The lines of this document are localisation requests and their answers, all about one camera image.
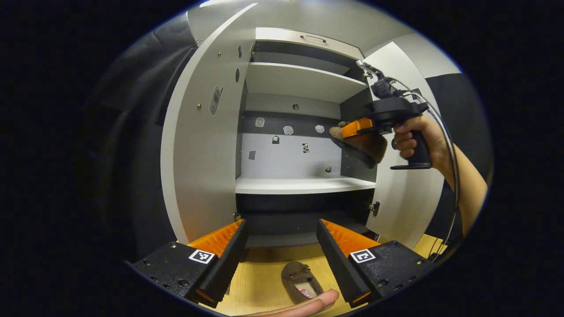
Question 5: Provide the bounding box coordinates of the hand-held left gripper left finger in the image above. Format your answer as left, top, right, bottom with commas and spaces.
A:
126, 219, 248, 309

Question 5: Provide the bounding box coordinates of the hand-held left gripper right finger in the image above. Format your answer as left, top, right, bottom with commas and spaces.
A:
316, 219, 437, 309

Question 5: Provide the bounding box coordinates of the brown fuzzy shoe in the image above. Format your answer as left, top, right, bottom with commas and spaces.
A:
329, 121, 388, 169
281, 261, 325, 305

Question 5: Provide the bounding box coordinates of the white cabinet drawer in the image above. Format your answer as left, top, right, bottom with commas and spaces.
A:
255, 27, 365, 61

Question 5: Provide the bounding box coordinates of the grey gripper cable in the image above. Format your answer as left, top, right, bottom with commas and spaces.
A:
399, 77, 461, 260

